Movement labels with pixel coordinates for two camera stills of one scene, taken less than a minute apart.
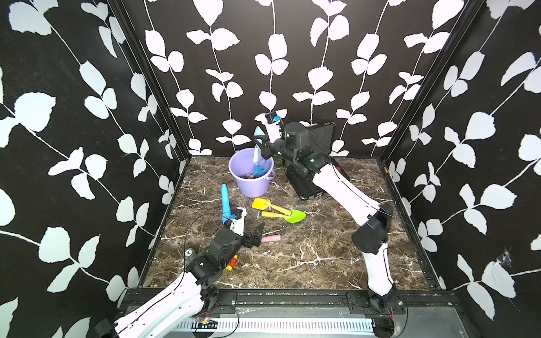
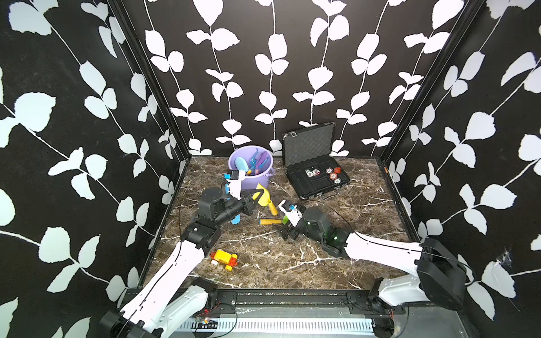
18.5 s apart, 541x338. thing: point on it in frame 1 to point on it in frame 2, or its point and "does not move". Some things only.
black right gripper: [268, 144] to [291, 230]
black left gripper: [257, 237] to [243, 203]
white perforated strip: [279, 324] does not move
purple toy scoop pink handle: [273, 238] to [261, 159]
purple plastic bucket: [241, 164] does not move
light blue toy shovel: [256, 149] to [241, 164]
